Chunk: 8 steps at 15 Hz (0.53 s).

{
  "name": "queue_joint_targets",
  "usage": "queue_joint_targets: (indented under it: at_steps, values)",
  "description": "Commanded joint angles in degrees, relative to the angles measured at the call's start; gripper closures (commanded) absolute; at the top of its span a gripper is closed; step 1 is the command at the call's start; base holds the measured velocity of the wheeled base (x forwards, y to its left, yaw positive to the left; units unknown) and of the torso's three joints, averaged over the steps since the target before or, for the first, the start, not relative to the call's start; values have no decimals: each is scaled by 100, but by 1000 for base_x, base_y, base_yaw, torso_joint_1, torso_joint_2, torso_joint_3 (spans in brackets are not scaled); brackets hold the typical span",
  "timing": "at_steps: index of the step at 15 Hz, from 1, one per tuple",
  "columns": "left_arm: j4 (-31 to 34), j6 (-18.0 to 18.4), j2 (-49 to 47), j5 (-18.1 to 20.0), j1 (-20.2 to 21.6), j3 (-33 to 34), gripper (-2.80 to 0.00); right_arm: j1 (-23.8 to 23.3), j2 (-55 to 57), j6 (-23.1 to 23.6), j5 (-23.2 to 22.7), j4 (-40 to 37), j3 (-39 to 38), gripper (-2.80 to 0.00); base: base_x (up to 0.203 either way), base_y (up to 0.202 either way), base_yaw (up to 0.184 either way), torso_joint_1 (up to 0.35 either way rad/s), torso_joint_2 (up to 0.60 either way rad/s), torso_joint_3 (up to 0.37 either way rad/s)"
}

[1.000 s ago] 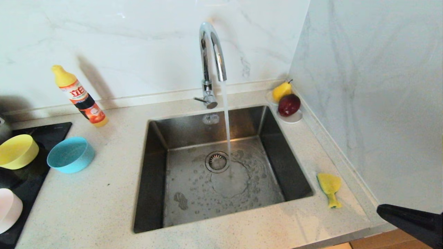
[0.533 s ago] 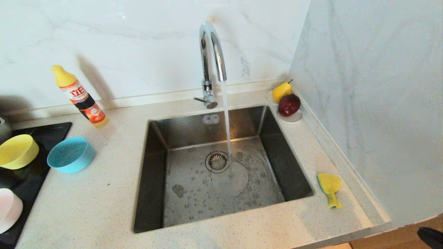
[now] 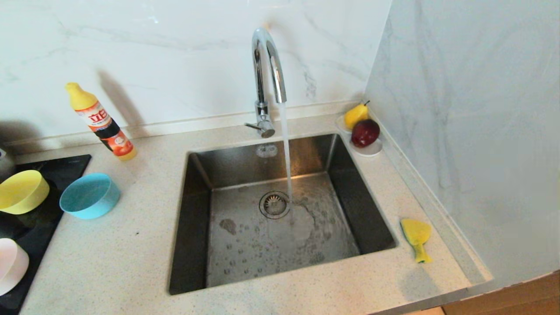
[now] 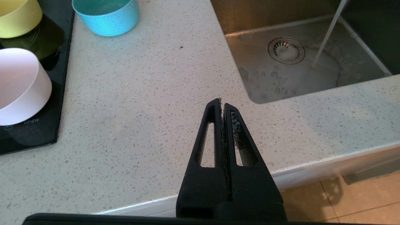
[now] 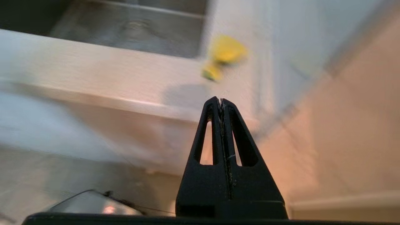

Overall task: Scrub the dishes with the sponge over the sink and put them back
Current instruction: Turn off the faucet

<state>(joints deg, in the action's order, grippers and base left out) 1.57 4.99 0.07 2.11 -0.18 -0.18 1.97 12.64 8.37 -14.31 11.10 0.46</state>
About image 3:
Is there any yellow fish-shaped sponge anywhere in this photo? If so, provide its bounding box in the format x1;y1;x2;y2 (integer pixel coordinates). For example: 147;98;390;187
400;218;433;264

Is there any orange yellow dish soap bottle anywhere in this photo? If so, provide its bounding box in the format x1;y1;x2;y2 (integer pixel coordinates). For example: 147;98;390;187
66;83;137;161

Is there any blue plastic bowl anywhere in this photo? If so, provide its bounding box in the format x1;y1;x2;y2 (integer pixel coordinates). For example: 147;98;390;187
59;173;121;220

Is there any yellow plastic bowl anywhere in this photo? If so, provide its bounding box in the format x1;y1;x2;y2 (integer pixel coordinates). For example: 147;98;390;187
0;170;50;215

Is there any pink plastic bowl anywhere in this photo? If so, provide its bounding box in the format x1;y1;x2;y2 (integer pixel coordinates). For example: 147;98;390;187
0;238;30;296

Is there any stainless steel sink basin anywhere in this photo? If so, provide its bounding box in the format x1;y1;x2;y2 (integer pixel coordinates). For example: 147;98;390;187
168;133;398;295

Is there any clear running water stream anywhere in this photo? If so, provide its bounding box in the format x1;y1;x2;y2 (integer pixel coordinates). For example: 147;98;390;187
280;102;294;221

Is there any round metal drain strainer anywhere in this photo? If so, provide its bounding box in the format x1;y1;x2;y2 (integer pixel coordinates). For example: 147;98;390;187
259;191;291;219

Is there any yellow pear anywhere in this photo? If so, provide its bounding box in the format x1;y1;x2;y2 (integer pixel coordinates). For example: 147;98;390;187
344;101;371;130

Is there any dark red apple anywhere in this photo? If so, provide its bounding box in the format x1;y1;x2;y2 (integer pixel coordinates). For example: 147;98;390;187
351;119;381;148

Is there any chrome gooseneck faucet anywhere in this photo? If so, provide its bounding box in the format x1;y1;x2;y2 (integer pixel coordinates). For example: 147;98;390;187
244;27;288;139

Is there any small white dish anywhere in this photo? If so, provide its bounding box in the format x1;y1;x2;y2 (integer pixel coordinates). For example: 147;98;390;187
336;114;383;157

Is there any black induction cooktop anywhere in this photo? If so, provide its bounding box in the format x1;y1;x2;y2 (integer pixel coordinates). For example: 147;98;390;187
0;154;92;315

